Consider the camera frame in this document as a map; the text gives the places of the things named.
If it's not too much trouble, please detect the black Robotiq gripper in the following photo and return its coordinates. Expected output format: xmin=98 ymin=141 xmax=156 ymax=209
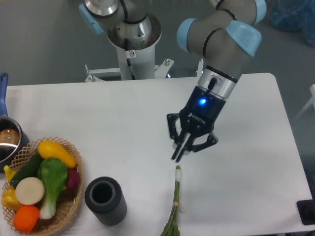
xmin=166 ymin=86 xmax=226 ymax=163

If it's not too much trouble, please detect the red tulip bouquet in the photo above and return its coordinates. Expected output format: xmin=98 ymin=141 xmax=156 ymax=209
xmin=161 ymin=165 xmax=182 ymax=236

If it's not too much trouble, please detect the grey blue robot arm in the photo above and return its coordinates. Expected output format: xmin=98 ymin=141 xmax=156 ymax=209
xmin=79 ymin=0 xmax=267 ymax=162

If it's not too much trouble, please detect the dark grey ribbed vase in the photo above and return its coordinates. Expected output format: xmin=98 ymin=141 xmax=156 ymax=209
xmin=84 ymin=177 xmax=127 ymax=226

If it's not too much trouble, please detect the purple red radish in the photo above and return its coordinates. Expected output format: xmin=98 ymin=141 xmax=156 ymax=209
xmin=65 ymin=169 xmax=80 ymax=189

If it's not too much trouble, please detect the black device at table edge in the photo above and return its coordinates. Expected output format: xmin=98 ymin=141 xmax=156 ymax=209
xmin=296 ymin=200 xmax=315 ymax=225

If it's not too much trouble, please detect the woven wicker basket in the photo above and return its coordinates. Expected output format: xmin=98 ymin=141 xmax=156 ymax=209
xmin=2 ymin=137 xmax=84 ymax=236

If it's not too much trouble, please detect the green bok choy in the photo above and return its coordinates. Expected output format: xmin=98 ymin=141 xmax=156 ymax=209
xmin=37 ymin=157 xmax=67 ymax=220

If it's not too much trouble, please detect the yellow squash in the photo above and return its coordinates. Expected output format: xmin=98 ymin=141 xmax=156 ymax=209
xmin=37 ymin=140 xmax=77 ymax=169

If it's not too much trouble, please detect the blue plastic bag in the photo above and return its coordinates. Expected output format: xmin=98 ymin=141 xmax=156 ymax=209
xmin=267 ymin=0 xmax=315 ymax=47

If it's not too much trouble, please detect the dark green cucumber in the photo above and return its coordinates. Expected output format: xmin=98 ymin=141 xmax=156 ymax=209
xmin=10 ymin=152 xmax=44 ymax=188

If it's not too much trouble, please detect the cream round bun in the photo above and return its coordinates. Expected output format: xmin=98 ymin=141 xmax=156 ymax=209
xmin=15 ymin=177 xmax=45 ymax=205

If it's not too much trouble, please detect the orange fruit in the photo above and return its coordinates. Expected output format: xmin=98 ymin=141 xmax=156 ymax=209
xmin=13 ymin=205 xmax=39 ymax=233

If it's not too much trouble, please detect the yellow banana tip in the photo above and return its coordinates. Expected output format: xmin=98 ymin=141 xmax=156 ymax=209
xmin=3 ymin=165 xmax=17 ymax=182

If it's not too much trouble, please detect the yellow bell pepper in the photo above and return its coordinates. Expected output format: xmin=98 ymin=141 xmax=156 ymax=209
xmin=1 ymin=187 xmax=22 ymax=211

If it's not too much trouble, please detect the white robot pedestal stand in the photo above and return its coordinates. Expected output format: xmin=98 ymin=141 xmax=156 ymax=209
xmin=85 ymin=13 xmax=174 ymax=82

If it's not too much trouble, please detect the white frame at right edge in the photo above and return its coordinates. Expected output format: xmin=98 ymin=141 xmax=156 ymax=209
xmin=295 ymin=84 xmax=315 ymax=119

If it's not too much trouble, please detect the blue handled saucepan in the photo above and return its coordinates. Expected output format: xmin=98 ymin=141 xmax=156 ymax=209
xmin=0 ymin=72 xmax=29 ymax=174

